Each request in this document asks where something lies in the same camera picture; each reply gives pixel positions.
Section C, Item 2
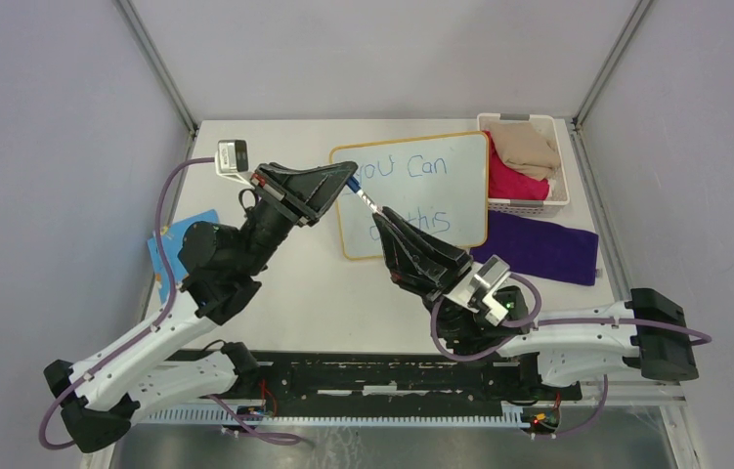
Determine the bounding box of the blue whiteboard marker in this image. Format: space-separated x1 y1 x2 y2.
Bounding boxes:
356 189 382 214

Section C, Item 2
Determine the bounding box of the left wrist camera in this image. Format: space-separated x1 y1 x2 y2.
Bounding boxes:
214 140 249 185

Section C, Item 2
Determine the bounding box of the beige cloth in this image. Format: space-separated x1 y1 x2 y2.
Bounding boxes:
488 122 562 181

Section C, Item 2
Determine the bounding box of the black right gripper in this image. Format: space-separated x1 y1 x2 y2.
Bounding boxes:
374 205 477 344

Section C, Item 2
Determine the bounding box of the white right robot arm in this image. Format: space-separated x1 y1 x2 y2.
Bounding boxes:
372 206 712 399

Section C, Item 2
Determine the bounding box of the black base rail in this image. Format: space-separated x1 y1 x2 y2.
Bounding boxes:
192 351 583 419

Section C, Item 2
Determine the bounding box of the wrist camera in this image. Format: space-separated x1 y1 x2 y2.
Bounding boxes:
446 255 511 326
214 140 249 185

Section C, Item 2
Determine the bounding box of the white cable duct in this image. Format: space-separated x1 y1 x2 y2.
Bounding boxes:
143 404 529 430

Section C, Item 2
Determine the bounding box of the yellow framed whiteboard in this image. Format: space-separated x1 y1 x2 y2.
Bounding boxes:
329 131 490 248

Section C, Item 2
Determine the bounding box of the purple cloth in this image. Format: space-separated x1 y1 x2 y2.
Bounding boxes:
470 211 599 286

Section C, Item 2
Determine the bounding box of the blue marker cap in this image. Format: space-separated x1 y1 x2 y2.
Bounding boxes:
346 177 362 194

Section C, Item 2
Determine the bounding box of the blue patterned cloth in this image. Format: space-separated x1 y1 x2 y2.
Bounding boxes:
147 209 219 304

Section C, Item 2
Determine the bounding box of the pink cloth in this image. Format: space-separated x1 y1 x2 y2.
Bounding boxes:
484 131 550 200

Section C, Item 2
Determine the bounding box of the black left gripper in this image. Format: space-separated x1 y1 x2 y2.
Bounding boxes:
242 164 367 277

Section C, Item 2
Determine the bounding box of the white plastic basket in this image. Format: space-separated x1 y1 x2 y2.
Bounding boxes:
477 113 570 217

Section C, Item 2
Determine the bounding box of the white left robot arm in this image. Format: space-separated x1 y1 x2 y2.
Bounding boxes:
44 161 358 453

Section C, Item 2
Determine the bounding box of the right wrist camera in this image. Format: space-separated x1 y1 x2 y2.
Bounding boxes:
446 255 511 326

